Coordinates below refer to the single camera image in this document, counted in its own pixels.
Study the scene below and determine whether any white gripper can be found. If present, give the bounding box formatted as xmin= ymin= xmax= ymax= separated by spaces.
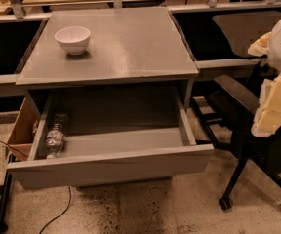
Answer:
xmin=248 ymin=20 xmax=281 ymax=137

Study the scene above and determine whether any clear plastic water bottle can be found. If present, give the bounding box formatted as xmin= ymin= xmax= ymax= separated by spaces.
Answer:
xmin=45 ymin=112 xmax=69 ymax=159

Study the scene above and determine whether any grey drawer cabinet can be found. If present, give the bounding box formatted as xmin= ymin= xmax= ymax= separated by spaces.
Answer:
xmin=15 ymin=6 xmax=200 ymax=190

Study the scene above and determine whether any grey open top drawer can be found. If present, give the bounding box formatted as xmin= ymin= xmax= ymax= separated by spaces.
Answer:
xmin=7 ymin=85 xmax=213 ymax=189

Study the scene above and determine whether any black office chair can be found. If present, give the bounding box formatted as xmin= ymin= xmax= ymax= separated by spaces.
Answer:
xmin=195 ymin=11 xmax=281 ymax=211

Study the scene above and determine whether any white ceramic bowl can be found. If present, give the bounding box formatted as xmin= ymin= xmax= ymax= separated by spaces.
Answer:
xmin=55 ymin=26 xmax=91 ymax=55

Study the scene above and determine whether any brown cardboard box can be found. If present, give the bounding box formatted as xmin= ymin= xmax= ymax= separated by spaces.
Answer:
xmin=7 ymin=98 xmax=38 ymax=161

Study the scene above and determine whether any black table leg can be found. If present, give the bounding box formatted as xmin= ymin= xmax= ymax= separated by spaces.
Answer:
xmin=0 ymin=153 xmax=17 ymax=234

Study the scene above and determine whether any black floor cable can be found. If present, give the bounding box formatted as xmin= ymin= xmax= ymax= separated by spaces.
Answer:
xmin=0 ymin=137 xmax=73 ymax=234

